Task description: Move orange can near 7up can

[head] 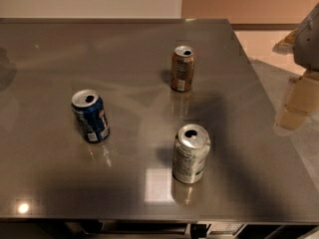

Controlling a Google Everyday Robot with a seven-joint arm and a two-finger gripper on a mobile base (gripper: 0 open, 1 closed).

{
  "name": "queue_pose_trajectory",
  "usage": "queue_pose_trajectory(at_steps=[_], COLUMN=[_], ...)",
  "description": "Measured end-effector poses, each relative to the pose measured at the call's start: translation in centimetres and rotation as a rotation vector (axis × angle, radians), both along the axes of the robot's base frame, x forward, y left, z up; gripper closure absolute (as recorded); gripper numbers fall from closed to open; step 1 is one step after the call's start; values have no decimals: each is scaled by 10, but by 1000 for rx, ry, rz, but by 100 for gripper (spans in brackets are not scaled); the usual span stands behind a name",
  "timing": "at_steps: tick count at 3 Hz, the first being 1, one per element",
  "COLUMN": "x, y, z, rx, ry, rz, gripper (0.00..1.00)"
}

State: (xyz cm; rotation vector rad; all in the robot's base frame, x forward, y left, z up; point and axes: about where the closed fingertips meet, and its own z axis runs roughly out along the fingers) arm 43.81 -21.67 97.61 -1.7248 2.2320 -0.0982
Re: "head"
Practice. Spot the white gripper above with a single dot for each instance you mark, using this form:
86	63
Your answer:
308	47

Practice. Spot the orange soda can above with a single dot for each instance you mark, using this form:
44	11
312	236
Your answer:
182	68

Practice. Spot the white green 7up can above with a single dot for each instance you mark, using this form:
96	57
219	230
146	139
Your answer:
191	147

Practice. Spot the blue Pepsi can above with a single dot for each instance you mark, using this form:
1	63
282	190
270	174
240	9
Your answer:
88	109

